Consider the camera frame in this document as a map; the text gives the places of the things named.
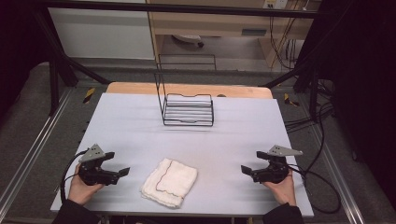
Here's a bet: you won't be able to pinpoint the aluminium floor rail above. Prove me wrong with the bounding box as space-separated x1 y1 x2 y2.
0 89 73 217
310 123 366 224

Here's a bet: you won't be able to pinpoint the bundle of black floor cables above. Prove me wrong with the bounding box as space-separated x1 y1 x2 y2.
283 102 336 134

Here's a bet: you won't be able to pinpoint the white cabinet panel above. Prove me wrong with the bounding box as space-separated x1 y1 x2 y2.
48 7 156 61

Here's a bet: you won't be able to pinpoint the left hand-held gripper black cable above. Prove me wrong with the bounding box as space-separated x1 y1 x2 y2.
59 148 91 203

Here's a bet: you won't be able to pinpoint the yellow black floor tape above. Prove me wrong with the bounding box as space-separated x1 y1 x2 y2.
283 92 301 108
82 87 96 105

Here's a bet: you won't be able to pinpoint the light wooden desk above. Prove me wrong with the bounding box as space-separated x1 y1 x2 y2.
146 0 322 70

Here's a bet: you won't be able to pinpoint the person's left hand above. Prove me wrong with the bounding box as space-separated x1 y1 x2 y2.
67 163 106 206

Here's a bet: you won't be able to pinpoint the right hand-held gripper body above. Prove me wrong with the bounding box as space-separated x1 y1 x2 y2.
252 145 304 185

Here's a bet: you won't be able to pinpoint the person's right hand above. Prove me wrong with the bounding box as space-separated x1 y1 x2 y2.
262 169 297 206

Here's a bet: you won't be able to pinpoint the white power strip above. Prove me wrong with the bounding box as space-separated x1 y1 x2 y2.
262 0 290 10

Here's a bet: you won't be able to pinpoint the hand-held gripper black cable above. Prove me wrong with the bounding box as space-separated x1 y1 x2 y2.
59 148 91 203
287 163 342 216

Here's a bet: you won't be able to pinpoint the white folded towel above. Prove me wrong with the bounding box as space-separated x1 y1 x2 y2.
140 157 199 209

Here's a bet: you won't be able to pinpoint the white chair base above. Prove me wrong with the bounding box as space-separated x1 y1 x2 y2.
171 33 205 49

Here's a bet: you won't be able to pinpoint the black wire rack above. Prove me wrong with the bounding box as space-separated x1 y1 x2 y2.
154 53 218 128

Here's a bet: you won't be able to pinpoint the black metal frame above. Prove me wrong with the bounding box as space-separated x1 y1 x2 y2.
31 0 325 118

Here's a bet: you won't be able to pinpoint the right hand-held gripper black cable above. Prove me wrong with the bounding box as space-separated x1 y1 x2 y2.
287 163 342 216

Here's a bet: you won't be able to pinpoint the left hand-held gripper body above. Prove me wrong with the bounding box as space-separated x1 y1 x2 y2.
78 143 121 187

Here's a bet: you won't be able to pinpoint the hanging desk cables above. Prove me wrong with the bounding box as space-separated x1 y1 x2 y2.
268 14 301 71

